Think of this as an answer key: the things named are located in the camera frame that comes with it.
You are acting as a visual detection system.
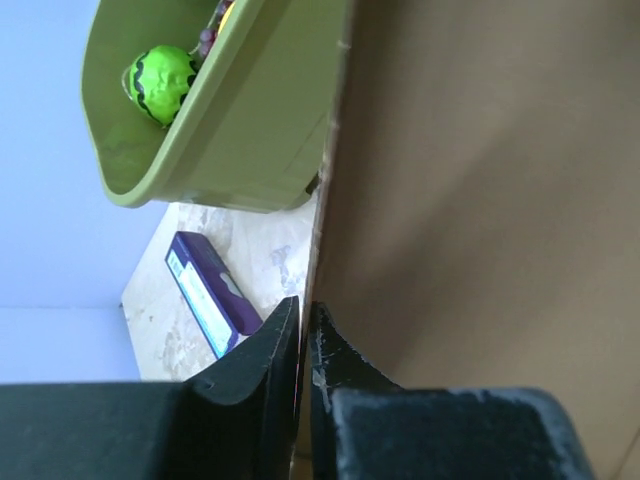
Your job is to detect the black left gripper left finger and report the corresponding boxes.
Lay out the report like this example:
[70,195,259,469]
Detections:
[1,297,300,479]

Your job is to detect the purple toy grape bunch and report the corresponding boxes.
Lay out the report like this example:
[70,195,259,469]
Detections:
[196,0,235,59]

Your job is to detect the brown cardboard box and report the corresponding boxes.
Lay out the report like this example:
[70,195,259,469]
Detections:
[311,1,639,479]

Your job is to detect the purple toothpaste box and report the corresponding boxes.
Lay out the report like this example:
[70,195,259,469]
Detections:
[165,231,263,358]

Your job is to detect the olive green plastic bin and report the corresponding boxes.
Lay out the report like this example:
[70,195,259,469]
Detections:
[81,1,348,212]

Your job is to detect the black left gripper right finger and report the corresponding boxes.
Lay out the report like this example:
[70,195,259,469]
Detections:
[308,302,595,479]

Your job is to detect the green toy watermelon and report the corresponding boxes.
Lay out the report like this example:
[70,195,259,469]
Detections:
[121,45,200,128]

